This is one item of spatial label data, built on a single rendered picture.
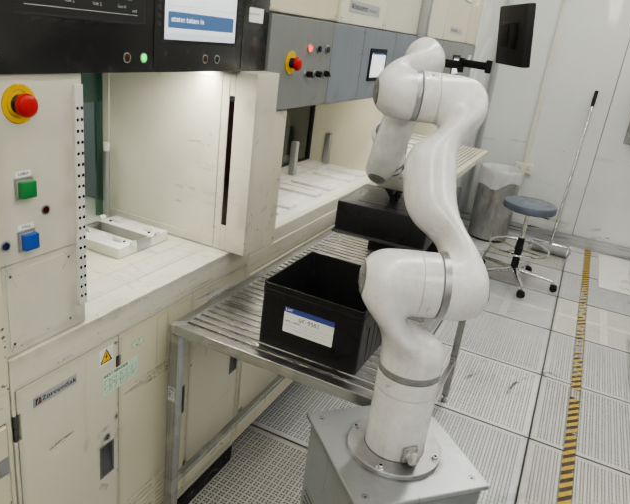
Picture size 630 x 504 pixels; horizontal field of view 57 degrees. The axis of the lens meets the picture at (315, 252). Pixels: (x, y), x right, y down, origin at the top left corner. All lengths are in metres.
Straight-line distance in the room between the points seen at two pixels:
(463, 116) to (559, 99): 4.37
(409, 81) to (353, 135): 1.93
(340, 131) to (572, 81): 2.83
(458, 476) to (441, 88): 0.75
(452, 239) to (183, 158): 0.99
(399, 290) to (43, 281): 0.70
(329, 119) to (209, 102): 1.48
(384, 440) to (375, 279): 0.34
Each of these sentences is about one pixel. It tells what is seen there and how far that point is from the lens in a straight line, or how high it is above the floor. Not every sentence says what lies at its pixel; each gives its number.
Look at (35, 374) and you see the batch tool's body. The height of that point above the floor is 0.81.
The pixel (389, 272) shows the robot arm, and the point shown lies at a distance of 1.01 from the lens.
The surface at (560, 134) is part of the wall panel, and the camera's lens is 5.55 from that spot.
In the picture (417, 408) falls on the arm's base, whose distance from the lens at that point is 1.14.
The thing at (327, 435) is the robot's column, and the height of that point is 0.76.
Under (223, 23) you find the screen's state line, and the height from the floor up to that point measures 1.52.
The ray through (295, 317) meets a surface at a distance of 1.45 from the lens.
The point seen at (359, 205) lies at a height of 1.05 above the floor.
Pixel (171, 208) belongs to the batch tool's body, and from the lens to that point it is 1.88.
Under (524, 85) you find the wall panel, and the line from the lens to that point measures 5.55.
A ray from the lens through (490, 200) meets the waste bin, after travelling 5.16.
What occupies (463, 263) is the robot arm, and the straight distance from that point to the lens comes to 1.05.
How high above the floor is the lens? 1.53
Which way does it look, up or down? 21 degrees down
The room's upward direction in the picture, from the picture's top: 7 degrees clockwise
